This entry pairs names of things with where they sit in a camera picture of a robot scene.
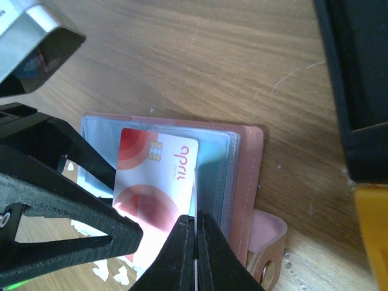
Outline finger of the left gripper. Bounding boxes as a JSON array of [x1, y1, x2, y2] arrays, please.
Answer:
[[0, 145, 144, 279]]

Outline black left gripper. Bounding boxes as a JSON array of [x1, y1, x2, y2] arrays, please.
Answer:
[[1, 102, 116, 197]]

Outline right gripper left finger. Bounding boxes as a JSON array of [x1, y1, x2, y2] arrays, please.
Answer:
[[130, 215, 195, 291]]

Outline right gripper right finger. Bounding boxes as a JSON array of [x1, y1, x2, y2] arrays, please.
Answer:
[[196, 212, 263, 290]]

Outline red white credit card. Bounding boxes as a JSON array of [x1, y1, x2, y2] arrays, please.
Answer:
[[113, 128, 199, 270]]

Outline pink card holder wallet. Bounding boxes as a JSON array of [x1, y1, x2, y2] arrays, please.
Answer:
[[81, 113, 287, 290]]

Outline black bin red cards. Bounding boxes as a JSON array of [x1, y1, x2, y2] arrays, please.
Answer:
[[314, 1, 387, 184]]

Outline white debris pile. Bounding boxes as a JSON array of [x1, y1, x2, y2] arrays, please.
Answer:
[[70, 166, 145, 287]]

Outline yellow bin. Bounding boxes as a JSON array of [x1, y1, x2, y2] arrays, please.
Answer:
[[354, 185, 388, 290]]

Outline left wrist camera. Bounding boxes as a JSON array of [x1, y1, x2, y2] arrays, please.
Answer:
[[1, 1, 86, 98]]

